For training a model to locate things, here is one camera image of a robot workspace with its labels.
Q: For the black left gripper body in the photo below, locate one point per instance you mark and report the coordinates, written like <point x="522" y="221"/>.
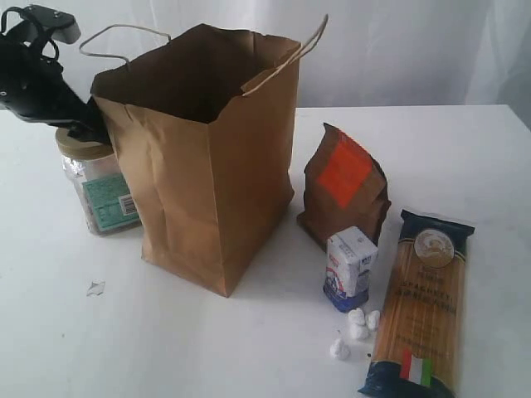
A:
<point x="32" y="84"/>

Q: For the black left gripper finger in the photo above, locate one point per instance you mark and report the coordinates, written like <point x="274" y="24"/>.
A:
<point x="83" y="133"/>
<point x="94" y="119"/>

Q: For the brown paper shopping bag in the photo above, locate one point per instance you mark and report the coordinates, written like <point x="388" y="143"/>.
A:
<point x="203" y="128"/>

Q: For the clear jar gold lid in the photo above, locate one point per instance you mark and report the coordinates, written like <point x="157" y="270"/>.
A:
<point x="104" y="195"/>

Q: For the clear plastic scrap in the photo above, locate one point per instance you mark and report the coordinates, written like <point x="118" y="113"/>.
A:
<point x="96" y="289"/>

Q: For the brown pouch orange label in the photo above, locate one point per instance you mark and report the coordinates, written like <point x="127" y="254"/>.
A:
<point x="344" y="186"/>

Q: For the small white blue carton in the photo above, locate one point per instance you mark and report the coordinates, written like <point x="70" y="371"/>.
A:
<point x="350" y="257"/>

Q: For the white crumpled lump upper left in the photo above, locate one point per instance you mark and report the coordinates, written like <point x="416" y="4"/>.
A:
<point x="356" y="318"/>

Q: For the white crumpled lump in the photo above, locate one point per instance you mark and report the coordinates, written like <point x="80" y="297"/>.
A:
<point x="356" y="318"/>
<point x="372" y="320"/>
<point x="339" y="350"/>
<point x="358" y="332"/>

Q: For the white crumpled lump lower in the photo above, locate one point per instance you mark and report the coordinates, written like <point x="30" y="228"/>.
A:
<point x="339" y="350"/>

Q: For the white crumpled lump middle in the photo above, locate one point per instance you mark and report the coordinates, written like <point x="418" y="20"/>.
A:
<point x="358" y="332"/>

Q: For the white crumpled lump right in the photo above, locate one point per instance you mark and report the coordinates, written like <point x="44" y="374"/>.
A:
<point x="372" y="320"/>

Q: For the spaghetti packet dark blue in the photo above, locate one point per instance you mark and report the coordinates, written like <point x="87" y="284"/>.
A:
<point x="418" y="338"/>

